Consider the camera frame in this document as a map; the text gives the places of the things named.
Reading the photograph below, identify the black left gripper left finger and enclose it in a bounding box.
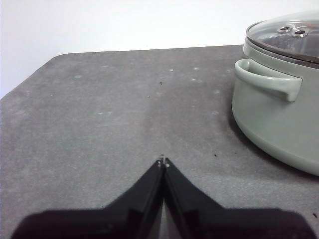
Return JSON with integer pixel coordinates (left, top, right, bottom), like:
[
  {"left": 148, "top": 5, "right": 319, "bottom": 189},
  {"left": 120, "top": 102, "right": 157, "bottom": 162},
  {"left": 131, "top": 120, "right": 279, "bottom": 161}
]
[{"left": 11, "top": 158, "right": 164, "bottom": 239}]

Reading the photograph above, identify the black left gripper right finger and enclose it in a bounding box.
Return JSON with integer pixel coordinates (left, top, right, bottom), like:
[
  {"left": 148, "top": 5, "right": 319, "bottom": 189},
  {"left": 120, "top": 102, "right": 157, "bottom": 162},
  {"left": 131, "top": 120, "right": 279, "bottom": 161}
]
[{"left": 163, "top": 157, "right": 310, "bottom": 239}]

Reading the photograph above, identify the glass lid with green knob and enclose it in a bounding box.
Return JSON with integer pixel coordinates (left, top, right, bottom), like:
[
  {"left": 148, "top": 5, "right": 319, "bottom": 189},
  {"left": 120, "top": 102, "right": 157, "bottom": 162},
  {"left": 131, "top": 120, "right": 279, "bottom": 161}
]
[{"left": 246, "top": 11, "right": 319, "bottom": 66}]

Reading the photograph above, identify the pale green electric steamer pot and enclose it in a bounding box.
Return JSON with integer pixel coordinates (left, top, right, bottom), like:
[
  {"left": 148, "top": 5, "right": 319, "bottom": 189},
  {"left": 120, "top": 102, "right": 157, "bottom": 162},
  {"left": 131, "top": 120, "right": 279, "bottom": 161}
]
[{"left": 231, "top": 38, "right": 319, "bottom": 176}]

